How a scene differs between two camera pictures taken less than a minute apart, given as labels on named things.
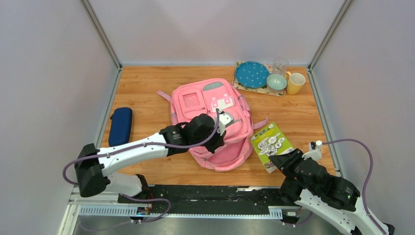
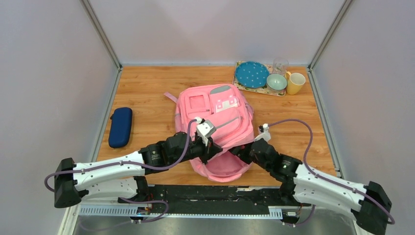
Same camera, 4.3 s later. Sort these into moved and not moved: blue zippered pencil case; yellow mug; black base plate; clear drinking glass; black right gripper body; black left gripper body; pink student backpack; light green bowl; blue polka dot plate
Moved: pink student backpack; black right gripper body; black left gripper body
Not moved: light green bowl; blue polka dot plate; clear drinking glass; yellow mug; blue zippered pencil case; black base plate
